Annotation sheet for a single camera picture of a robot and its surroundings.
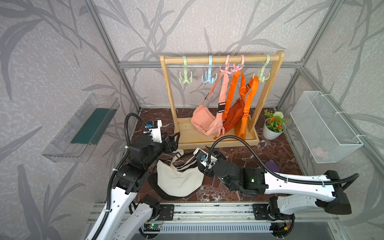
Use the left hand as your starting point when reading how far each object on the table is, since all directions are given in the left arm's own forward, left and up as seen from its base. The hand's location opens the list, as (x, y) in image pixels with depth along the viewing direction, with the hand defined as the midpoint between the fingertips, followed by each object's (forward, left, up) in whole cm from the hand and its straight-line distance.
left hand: (174, 134), depth 66 cm
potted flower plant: (+18, -57, -16) cm, 62 cm away
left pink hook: (+65, -31, -4) cm, 72 cm away
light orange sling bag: (+13, -34, -11) cm, 38 cm away
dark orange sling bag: (+29, -34, -20) cm, 49 cm away
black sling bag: (-10, +15, -30) cm, 35 cm away
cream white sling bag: (-12, +1, -29) cm, 31 cm away
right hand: (-6, -13, -4) cm, 15 cm away
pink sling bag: (+27, -14, -22) cm, 37 cm away
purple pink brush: (-1, -56, -31) cm, 64 cm away
